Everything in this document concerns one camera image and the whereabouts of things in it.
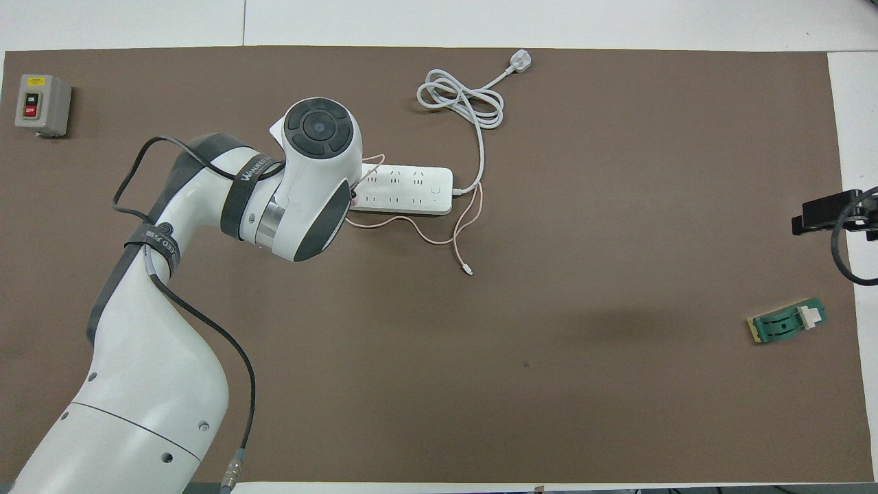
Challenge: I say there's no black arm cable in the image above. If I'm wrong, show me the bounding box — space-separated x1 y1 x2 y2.
831 185 878 286
113 136 285 494

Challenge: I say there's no pink charging cable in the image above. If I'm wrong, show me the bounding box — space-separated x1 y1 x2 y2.
346 154 484 277

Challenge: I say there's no grey on-off switch box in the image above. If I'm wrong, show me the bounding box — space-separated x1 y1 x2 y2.
15 74 72 138

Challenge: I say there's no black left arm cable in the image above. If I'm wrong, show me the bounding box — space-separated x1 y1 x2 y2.
113 136 285 494

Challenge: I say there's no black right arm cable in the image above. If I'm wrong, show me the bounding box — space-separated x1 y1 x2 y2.
831 185 878 286

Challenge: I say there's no white power cord with plug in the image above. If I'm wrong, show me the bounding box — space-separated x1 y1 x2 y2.
417 49 534 196

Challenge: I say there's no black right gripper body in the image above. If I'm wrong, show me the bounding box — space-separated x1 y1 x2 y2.
849 188 878 242

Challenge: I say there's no brown table mat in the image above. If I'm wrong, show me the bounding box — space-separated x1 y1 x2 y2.
0 46 875 483

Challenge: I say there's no green knife switch block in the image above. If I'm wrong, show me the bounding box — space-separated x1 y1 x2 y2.
748 297 828 345

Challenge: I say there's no white power strip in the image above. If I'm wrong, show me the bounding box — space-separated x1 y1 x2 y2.
355 165 454 215

